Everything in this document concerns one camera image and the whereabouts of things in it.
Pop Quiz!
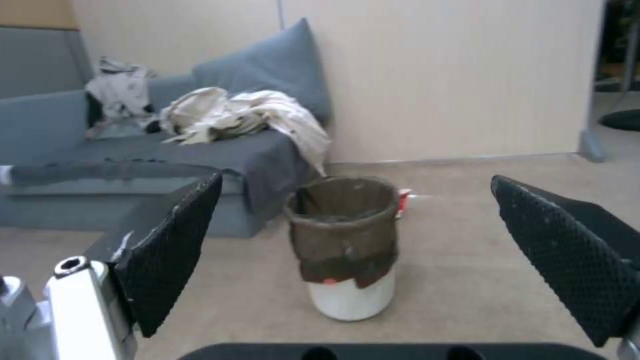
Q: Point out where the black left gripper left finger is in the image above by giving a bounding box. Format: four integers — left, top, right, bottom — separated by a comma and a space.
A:
0, 172, 224, 360

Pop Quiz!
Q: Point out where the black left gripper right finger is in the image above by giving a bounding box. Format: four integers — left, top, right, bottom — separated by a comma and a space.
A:
490, 174, 640, 360

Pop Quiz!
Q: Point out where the dark trash bag liner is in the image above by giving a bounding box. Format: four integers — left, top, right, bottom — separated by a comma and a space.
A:
285, 177, 402, 289

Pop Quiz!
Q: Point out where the white trash can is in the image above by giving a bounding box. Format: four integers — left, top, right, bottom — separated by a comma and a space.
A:
285, 177, 402, 322

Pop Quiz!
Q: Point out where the grey partition foot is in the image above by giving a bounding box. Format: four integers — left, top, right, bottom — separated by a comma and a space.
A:
579, 127, 607, 163

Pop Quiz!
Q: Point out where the dark grey blanket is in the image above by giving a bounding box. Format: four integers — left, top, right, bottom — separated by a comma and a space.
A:
9, 129, 321, 220

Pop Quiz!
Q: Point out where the grey-blue sofa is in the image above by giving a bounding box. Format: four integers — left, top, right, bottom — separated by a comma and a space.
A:
0, 24, 333, 239

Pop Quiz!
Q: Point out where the black round stand base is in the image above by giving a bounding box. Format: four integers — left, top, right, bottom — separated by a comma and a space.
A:
598, 108, 640, 132

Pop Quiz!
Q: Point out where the red and white wrapper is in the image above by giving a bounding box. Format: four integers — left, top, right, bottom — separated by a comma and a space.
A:
394, 188, 413, 220

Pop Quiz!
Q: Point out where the cream crumpled cloth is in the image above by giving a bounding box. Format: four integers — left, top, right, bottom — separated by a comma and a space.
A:
160, 86, 332, 177

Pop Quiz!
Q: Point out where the white patterned garment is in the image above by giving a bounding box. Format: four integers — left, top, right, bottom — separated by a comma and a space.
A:
85, 56, 159, 128

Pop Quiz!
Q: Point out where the grey-blue pillow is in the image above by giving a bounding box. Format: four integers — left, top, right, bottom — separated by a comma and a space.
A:
191, 17, 334, 125

